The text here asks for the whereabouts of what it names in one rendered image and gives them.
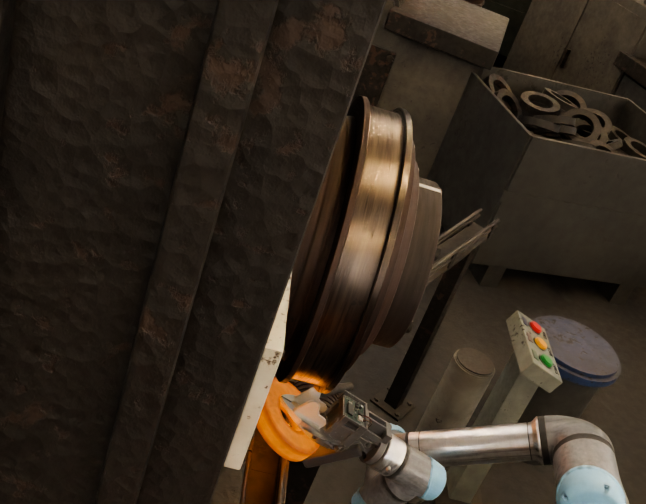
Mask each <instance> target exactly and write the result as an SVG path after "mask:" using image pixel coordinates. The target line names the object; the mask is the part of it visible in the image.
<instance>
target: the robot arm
mask: <svg viewBox="0 0 646 504"><path fill-rule="evenodd" d="M320 395H321V393H320V392H317V391H316V389H315V388H314V387H311V388H309V389H308V390H306V391H304V392H302V393H301V394H299V395H290V394H284V395H281V396H280V402H281V403H282V405H283V407H284V409H285V410H286V411H287V413H288V414H289V416H290V417H291V418H292V420H293V421H294V422H295V423H296V424H297V425H298V427H299V428H300V429H301V430H302V431H303V432H304V433H305V434H306V435H307V436H308V437H309V438H310V439H311V440H312V441H314V442H315V443H317V444H319V445H320V446H319V448H318V449H317V451H316V452H315V453H313V454H312V455H310V456H309V457H307V458H306V459H304V460H302V462H303V464H304V466H305V467H306V468H310V467H315V466H319V465H324V464H328V463H333V462H337V461H342V460H346V459H351V458H355V457H359V459H360V461H362V462H363V463H365V464H367V467H366V474H365V480H364V485H363V486H362V487H361V488H359V489H358V490H357V492H356V493H354V495H353V496H352V500H351V504H405V503H407V502H408V501H410V500H411V499H413V498H414V497H415V496H418V498H420V499H424V500H426V501H428V500H434V499H435V498H437V497H438V496H439V495H440V494H441V492H442V491H443V489H444V487H445V484H446V479H447V477H446V475H447V474H446V470H445V468H444V467H448V466H462V465H476V464H491V463H505V462H520V461H534V460H536V461H538V462H539V463H540V464H542V465H553V468H554V476H555V485H556V502H557V504H629V501H628V498H627V496H626V493H625V490H624V488H623V485H622V482H621V479H620V476H619V471H618V467H617V462H616V458H615V452H614V448H613V445H612V442H611V441H610V439H609V437H608V436H607V435H606V434H605V433H604V432H603V431H602V430H601V429H600V428H599V427H597V426H596V425H594V424H592V423H590V422H588V421H585V420H583V419H579V418H575V417H569V416H560V415H551V416H538V417H537V416H536V417H535V418H534V419H533V421H531V422H526V423H514V424H502V425H490V426H478V427H466V428H454V429H442V430H430V431H418V432H408V433H407V432H406V433H405V431H404V430H403V429H402V428H401V427H400V426H398V425H393V424H391V423H388V422H386V421H385V420H383V419H382V418H380V417H378V416H377V415H375V414H374V413H372V412H370V411H369V410H368V409H367V403H366V402H364V401H362V400H361V399H359V398H358V397H356V396H354V395H353V394H351V393H350V392H348V391H346V390H345V391H344V392H343V393H342V394H341V395H340V396H339V397H338V399H337V400H336V401H335V402H334V403H333V404H332V405H331V407H330V408H329V409H328V408H327V406H326V404H325V403H323V402H322V401H320V399H319V398H320ZM349 395H350V396H351V397H353V398H355V399H356V400H358V401H359V402H358V403H357V402H356V401H354V400H352V399H351V398H349V397H348V396H349Z"/></svg>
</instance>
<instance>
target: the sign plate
mask: <svg viewBox="0 0 646 504"><path fill-rule="evenodd" d="M291 275H292V272H291ZM291 275H290V278H289V281H288V283H287V286H286V289H285V292H284V295H283V298H282V301H281V303H280V306H279V309H278V312H277V315H276V318H275V320H274V323H273V326H272V329H271V332H270V335H269V338H268V340H267V343H266V346H265V349H264V352H263V355H262V357H261V360H260V363H259V366H258V369H257V372H256V375H255V377H254V380H253V383H252V386H251V389H250V392H249V394H248V397H247V400H246V403H245V406H244V409H243V412H242V414H241V417H240V420H239V423H238V426H237V429H236V431H235V434H234V437H233V440H232V443H231V446H230V449H229V451H228V454H227V457H226V460H225V463H224V466H225V467H228V468H233V469H237V470H240V468H241V466H242V464H244V463H245V461H246V457H245V455H247V453H248V450H249V447H250V445H251V442H252V439H253V436H254V434H255V431H256V428H257V422H258V419H259V417H260V414H261V411H262V409H263V406H264V403H265V400H266V398H267V395H268V392H269V390H270V387H271V384H272V381H273V379H274V376H275V373H276V370H277V368H278V365H279V362H280V360H281V358H283V357H284V355H285V350H283V348H284V339H285V330H286V321H287V312H288V303H289V294H290V284H291Z"/></svg>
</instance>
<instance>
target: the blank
mask: <svg viewBox="0 0 646 504"><path fill-rule="evenodd" d="M284 394H290V395H299V394H301V392H300V391H299V390H298V389H297V388H296V387H295V386H293V385H292V384H291V383H289V382H287V383H281V382H279V381H278V380H277V378H276V377H274V379H273V381H272V384H271V387H270V390H269V392H268V395H267V398H266V400H265V403H264V406H263V409H262V411H261V414H260V417H259V419H258V422H257V428H258V430H259V432H260V434H261V435H262V437H263V438H264V440H265V441H266V442H267V444H268V445H269V446H270V447H271V448H272V449H273V450H274V451H275V452H276V453H277V454H279V455H280V456H281V457H283V458H285V459H287V460H289V461H294V462H298V461H302V460H304V459H306V458H307V457H309V456H310V455H312V454H313V453H315V452H316V451H317V449H318V448H319V446H320V445H319V444H317V443H315V442H314V441H312V440H311V439H310V438H309V437H308V436H307V435H306V434H305V433H304V432H303V431H302V430H301V429H300V428H299V427H298V425H297V424H296V423H295V422H294V421H293V420H292V418H291V417H290V416H289V414H288V413H287V411H286V410H285V409H284V407H283V405H282V403H281V402H280V396H281V395H284ZM280 409H281V410H282V411H283V412H284V413H285V414H286V416H287V417H288V419H289V421H290V423H291V425H292V428H291V427H290V426H289V425H288V424H287V422H286V421H285V419H284V418H283V416H282V413H281V410H280Z"/></svg>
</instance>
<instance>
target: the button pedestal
mask: <svg viewBox="0 0 646 504"><path fill-rule="evenodd" d="M522 316H523V317H524V318H526V321H527V324H528V326H526V325H525V324H524V323H523V320H522ZM531 321H533V320H531V319H530V318H528V317H527V316H526V315H524V314H523V313H521V312H520V311H518V310H517V311H516V312H515V313H513V314H512V315H511V316H510V317H509V318H508V319H507V320H506V323H507V327H508V330H509V334H510V338H511V341H512V345H513V349H514V351H513V353H512V355H511V357H510V359H509V361H508V362H507V364H506V366H505V368H504V370H503V371H502V373H501V375H500V377H499V379H498V380H497V382H496V384H495V386H494V388H493V389H492V391H491V393H490V395H489V397H488V399H487V400H486V402H485V404H484V406H483V408H482V409H481V411H480V413H479V415H478V417H477V418H476V420H475V422H474V424H473V426H472V427H478V426H490V425H502V424H514V423H517V422H518V420H519V419H520V417H521V415H522V413H523V412H524V410H525V408H526V407H527V405H528V403H529V402H530V400H531V398H532V396H533V395H534V393H535V391H536V390H537V388H538V386H539V387H541V388H542V389H544V390H545V391H547V392H548V393H551V392H552V391H553V390H554V389H556V388H557V387H558V386H559V385H560V384H562V379H561V376H560V373H559V370H558V367H557V364H556V361H555V358H554V355H553V352H552V350H551V347H550V344H549V341H548V338H547V335H546V332H545V329H544V328H543V327H541V326H540V325H539V326H540V327H541V329H542V332H541V333H537V332H535V331H534V330H533V329H532V327H531V326H530V322H531ZM526 332H528V333H529V334H531V337H532V340H533V343H532V342H531V341H529V339H528V336H527V333H526ZM536 337H540V338H541V339H543V340H544V341H545V343H546V344H547V349H545V350H543V349H541V348H540V347H539V346H538V345H537V344H536V342H535V338H536ZM532 349H533V350H535V351H536V353H537V356H538V359H539V360H537V359H536V358H534V356H533V352H532ZM542 354H545V355H547V356H548V357H549V358H550V359H551V360H552V362H553V366H552V367H548V366H546V365H545V364H544V363H543V362H542V360H541V358H540V356H541V355H542ZM492 464H493V463H491V464H476V465H462V466H448V467H444V468H445V470H446V474H447V475H446V477H447V479H446V484H445V487H444V489H443V491H442V492H441V494H440V495H439V496H438V497H437V498H435V499H434V504H483V503H482V497H481V492H480V485H481V483H482V481H483V480H484V478H485V476H486V475H487V473H488V471H489V469H490V468H491V466H492Z"/></svg>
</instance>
